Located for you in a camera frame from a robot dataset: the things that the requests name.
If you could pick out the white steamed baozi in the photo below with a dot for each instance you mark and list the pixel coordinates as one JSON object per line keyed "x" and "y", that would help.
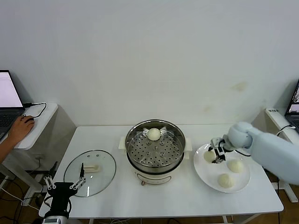
{"x": 209, "y": 156}
{"x": 235, "y": 166}
{"x": 226, "y": 180}
{"x": 153, "y": 134}

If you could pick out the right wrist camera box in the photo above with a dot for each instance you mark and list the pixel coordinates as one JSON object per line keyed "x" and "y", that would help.
{"x": 216, "y": 142}

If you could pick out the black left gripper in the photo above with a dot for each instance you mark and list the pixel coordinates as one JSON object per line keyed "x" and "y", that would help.
{"x": 60, "y": 191}

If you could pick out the dark laptop with video windows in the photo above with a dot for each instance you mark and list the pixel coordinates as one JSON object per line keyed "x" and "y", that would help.
{"x": 294, "y": 108}

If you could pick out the round glass pot lid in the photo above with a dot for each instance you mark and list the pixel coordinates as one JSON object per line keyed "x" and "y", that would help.
{"x": 102, "y": 163}

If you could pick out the black computer mouse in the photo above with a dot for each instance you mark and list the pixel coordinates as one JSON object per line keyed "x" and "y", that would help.
{"x": 30, "y": 119}

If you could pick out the dark laptop with pale screen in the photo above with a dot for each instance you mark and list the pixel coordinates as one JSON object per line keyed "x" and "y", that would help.
{"x": 9, "y": 93}

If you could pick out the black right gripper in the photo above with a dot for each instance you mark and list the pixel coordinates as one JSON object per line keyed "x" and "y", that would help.
{"x": 223, "y": 149}

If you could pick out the stainless steel steamer insert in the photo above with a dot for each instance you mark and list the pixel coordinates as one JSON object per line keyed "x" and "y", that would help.
{"x": 155, "y": 154}

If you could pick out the bare person hand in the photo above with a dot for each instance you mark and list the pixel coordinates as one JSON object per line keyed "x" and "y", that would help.
{"x": 21, "y": 130}

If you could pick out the round white plate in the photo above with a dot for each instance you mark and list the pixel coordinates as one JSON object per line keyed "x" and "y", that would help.
{"x": 210, "y": 177}

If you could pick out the bare person forearm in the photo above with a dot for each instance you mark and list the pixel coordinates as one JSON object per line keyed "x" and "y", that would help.
{"x": 4, "y": 151}

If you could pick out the cream electric cooker base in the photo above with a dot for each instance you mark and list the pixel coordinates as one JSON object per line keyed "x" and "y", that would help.
{"x": 151, "y": 177}

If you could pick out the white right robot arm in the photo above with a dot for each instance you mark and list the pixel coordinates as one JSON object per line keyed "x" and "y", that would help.
{"x": 268, "y": 151}

